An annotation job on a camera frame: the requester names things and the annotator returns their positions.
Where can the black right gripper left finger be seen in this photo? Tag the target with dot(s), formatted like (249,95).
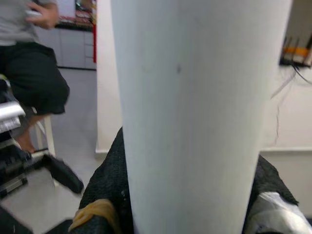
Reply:
(107,180)

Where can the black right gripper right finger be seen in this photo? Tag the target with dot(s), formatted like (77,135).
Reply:
(270,180)

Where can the white plastic table leg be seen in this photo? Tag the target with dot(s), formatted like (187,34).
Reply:
(195,109)

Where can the bare person hand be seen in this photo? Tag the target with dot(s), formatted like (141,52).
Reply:
(46,15)

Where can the yellow rubber band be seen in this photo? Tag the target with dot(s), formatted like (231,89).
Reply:
(95,209)

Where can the white stool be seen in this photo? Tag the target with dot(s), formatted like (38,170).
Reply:
(50,136)

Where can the person grey shirt black shorts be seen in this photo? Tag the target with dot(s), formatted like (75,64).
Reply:
(31,78)

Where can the grey kitchen cabinet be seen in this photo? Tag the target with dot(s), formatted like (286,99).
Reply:
(73,48)

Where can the grey metal frame equipment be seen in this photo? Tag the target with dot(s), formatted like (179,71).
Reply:
(9,146)

